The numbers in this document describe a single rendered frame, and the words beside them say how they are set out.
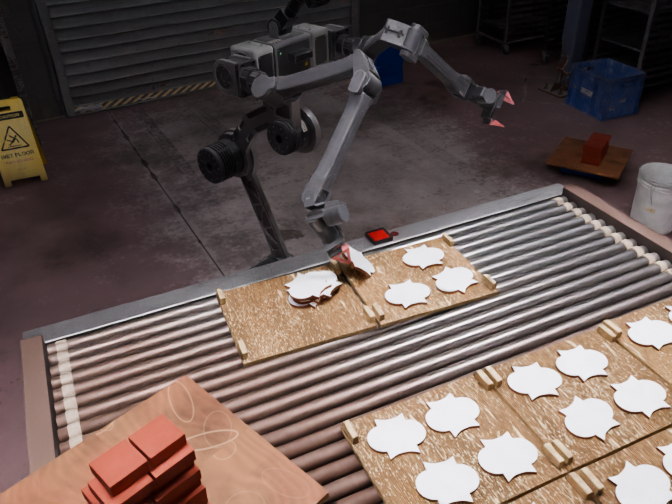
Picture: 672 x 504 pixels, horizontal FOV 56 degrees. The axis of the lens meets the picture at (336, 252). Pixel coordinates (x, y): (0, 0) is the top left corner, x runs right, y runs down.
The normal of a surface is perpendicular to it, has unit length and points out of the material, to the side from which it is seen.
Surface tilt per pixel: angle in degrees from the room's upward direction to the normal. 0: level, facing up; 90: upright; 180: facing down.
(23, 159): 78
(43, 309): 0
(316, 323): 0
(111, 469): 0
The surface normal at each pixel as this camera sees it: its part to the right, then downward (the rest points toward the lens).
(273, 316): -0.03, -0.83
